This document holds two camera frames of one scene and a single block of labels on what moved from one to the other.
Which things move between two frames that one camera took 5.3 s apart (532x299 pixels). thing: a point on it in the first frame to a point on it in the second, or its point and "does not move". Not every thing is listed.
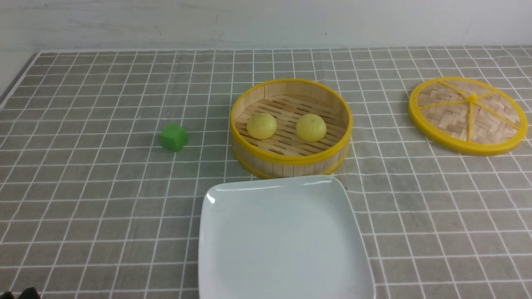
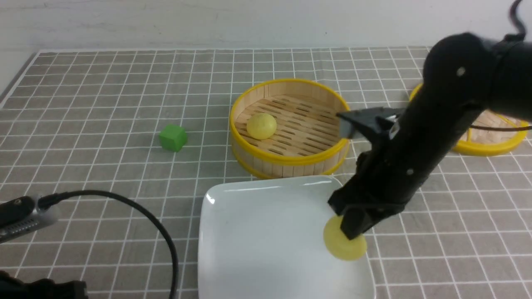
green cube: x=173 y=137 does not move
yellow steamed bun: x=262 y=126 does not move
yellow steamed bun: x=311 y=128 to x=338 y=244
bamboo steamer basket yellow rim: x=285 y=155 does not move
